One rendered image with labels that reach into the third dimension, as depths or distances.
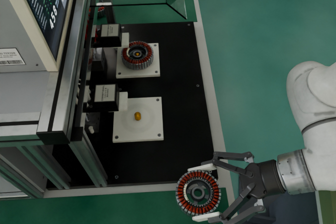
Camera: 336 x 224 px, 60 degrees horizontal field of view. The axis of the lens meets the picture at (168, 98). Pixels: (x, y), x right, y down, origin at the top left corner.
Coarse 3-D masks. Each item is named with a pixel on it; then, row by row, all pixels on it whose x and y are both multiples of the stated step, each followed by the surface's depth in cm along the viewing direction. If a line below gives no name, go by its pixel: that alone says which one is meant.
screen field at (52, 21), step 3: (54, 6) 57; (54, 9) 57; (51, 12) 55; (54, 12) 57; (51, 15) 55; (54, 15) 57; (51, 18) 55; (54, 18) 57; (51, 21) 55; (54, 21) 57; (51, 24) 55; (54, 24) 56; (51, 27) 55
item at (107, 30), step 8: (104, 24) 93; (112, 24) 93; (104, 32) 91; (112, 32) 91; (120, 32) 93; (128, 32) 97; (96, 40) 92; (104, 40) 91; (112, 40) 91; (120, 40) 92; (128, 40) 95
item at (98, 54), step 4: (96, 48) 100; (100, 48) 100; (96, 52) 99; (100, 52) 99; (96, 56) 98; (100, 56) 98; (104, 56) 105; (92, 60) 97; (96, 60) 97; (100, 60) 97; (92, 64) 99; (96, 64) 99; (100, 64) 99; (92, 68) 100; (96, 68) 101; (100, 68) 101
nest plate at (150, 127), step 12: (132, 108) 91; (144, 108) 91; (156, 108) 91; (120, 120) 89; (132, 120) 89; (144, 120) 89; (156, 120) 89; (120, 132) 87; (132, 132) 87; (144, 132) 87; (156, 132) 87
